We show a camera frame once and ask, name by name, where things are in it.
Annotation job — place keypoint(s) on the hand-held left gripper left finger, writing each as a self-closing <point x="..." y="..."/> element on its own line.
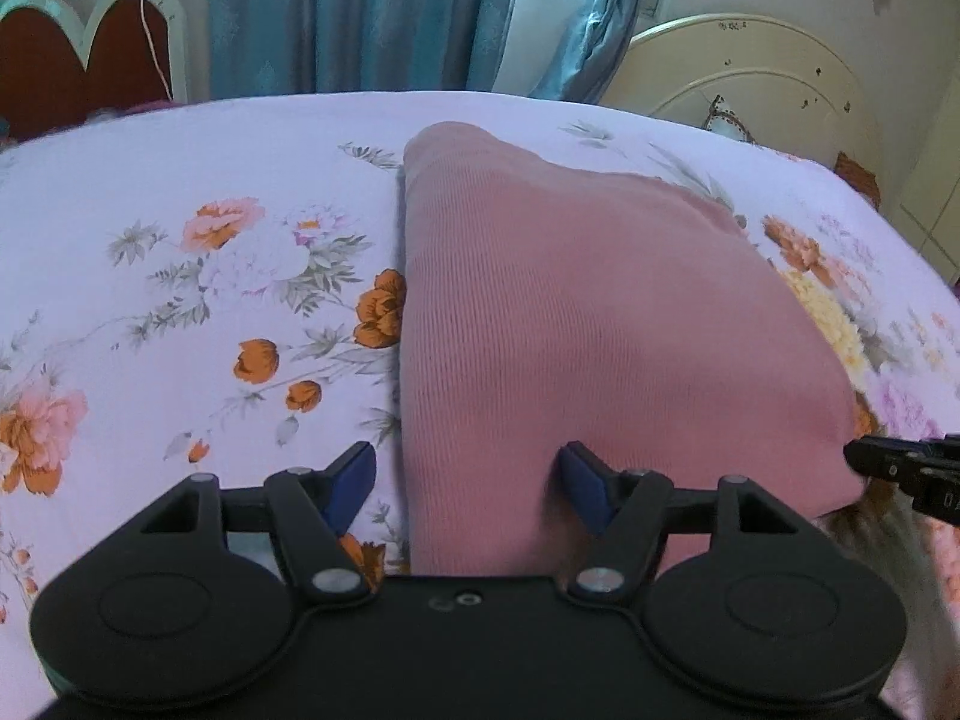
<point x="352" y="476"/>

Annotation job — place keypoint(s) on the tied-back blue curtain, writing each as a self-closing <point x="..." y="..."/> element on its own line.
<point x="607" y="30"/>

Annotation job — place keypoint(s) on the patterned cushion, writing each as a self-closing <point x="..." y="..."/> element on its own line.
<point x="726" y="120"/>

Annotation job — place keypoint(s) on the cream round headboard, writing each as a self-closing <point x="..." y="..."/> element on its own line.
<point x="750" y="67"/>

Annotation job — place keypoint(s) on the pink knit garment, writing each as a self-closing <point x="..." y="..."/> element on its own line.
<point x="570" y="315"/>

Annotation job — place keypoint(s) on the floral bed sheet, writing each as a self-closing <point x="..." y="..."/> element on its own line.
<point x="187" y="240"/>

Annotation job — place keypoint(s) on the cream wardrobe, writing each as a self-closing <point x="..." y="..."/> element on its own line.
<point x="926" y="195"/>

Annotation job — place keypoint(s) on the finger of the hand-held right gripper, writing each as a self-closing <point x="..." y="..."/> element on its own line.
<point x="874" y="457"/>
<point x="937" y="444"/>

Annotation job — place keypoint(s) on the brown cushion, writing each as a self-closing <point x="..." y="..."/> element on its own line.
<point x="859" y="180"/>

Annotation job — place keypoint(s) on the red headboard with white frame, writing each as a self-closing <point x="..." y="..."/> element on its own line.
<point x="90" y="52"/>

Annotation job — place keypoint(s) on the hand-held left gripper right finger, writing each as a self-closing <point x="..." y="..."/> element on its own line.
<point x="585" y="484"/>

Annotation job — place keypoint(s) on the wide blue curtain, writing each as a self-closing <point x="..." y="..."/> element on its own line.
<point x="360" y="15"/>

